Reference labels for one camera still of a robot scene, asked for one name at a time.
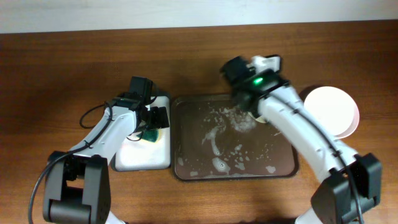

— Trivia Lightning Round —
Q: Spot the green and yellow sponge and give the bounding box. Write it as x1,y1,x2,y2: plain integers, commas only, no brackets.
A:
140,129,161,143

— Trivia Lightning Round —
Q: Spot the white plate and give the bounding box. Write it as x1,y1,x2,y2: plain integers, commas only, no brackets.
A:
248,112,268,124

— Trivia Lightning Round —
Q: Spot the pale grey plate front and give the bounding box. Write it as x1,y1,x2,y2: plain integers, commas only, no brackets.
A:
303,86,360,139

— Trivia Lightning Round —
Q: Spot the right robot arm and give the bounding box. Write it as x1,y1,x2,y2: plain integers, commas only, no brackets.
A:
220,55,382,224

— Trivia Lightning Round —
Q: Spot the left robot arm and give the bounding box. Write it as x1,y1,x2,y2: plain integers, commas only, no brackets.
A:
39,77,170,224

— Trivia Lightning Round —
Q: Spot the black tray with soapy foam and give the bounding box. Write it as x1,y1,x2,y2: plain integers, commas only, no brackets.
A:
110,92,170,172

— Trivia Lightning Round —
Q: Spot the dark brown serving tray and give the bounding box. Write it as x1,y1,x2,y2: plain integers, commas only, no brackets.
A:
170,95,299,182

